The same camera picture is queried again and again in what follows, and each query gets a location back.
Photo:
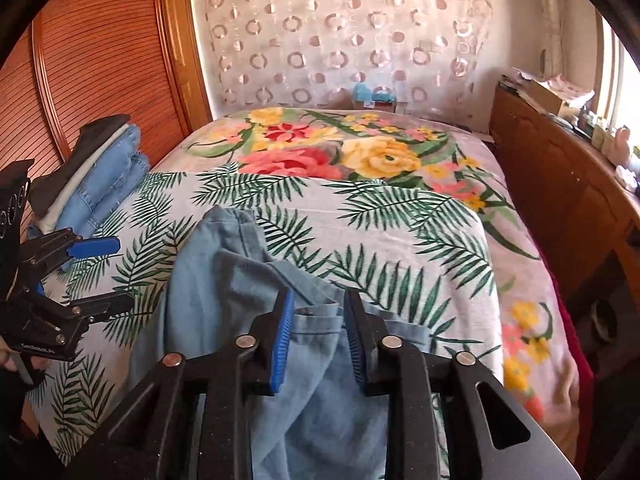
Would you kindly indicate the pink figurine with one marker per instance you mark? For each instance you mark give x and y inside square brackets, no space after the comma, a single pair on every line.
[624,146]

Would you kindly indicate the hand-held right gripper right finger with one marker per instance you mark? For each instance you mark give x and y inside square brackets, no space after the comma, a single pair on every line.
[354,345]

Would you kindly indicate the blue pants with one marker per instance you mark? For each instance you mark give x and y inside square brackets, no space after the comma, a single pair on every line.
[225,280]

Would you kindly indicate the wooden side cabinet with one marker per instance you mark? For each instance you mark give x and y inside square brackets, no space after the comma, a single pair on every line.
[550,170]

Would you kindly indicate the floral blanket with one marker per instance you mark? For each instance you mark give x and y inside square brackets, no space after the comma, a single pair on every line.
[380,155]

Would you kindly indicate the window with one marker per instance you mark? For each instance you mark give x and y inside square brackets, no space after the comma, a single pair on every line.
[617,70]

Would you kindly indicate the wooden slatted wardrobe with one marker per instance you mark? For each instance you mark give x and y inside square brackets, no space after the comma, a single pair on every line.
[100,60]

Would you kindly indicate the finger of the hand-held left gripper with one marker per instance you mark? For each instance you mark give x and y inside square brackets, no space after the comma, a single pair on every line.
[107,305]
[95,247]

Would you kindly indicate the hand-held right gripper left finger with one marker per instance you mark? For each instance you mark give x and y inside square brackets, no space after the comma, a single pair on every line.
[282,345]

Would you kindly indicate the cream side curtain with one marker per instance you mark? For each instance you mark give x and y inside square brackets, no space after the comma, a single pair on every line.
[552,10]

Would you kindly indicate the circle pattern sheer curtain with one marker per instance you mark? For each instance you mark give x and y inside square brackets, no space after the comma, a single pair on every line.
[325,35]

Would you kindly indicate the red cloth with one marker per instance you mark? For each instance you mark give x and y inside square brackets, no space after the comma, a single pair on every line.
[570,330]

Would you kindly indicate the stack of folded clothes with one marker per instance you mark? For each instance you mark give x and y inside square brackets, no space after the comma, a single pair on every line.
[110,180]

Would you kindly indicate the person's left hand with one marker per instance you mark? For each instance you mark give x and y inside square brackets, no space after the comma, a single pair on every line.
[6,357]

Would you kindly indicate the leaf print bed sheet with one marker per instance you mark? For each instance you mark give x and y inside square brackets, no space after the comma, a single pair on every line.
[350,240]

